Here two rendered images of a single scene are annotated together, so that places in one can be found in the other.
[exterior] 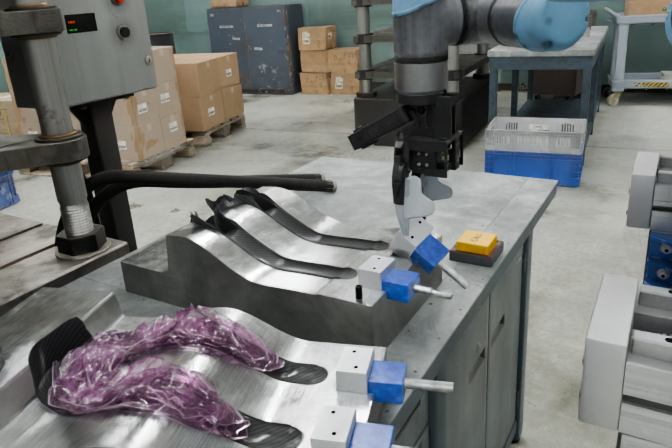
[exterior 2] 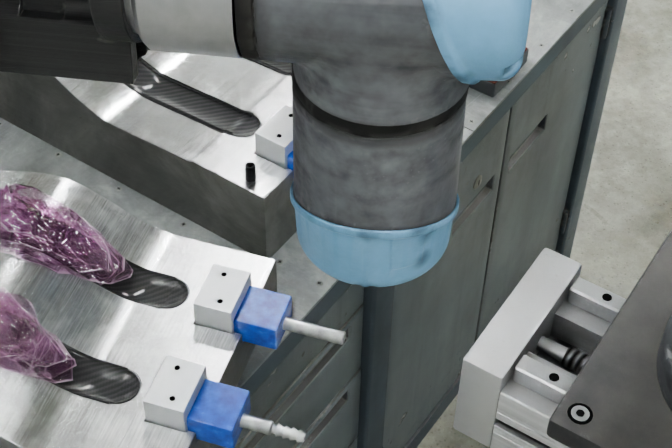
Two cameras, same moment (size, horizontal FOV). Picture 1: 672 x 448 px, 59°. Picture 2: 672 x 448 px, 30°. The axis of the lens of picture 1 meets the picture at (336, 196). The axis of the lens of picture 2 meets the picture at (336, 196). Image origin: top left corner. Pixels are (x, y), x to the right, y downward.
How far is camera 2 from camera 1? 0.47 m
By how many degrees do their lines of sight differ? 26
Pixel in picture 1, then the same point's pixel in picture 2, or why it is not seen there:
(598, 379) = (473, 398)
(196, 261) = not seen: hidden behind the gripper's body
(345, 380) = (205, 315)
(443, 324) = not seen: hidden behind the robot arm
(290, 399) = (133, 329)
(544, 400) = (623, 214)
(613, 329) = (500, 350)
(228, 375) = (54, 291)
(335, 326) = (217, 206)
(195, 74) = not seen: outside the picture
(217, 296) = (53, 121)
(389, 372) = (265, 309)
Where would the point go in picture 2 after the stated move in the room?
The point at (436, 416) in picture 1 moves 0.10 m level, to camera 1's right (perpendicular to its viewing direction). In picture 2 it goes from (375, 298) to (459, 302)
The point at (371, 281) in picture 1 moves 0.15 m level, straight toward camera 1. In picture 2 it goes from (273, 153) to (248, 271)
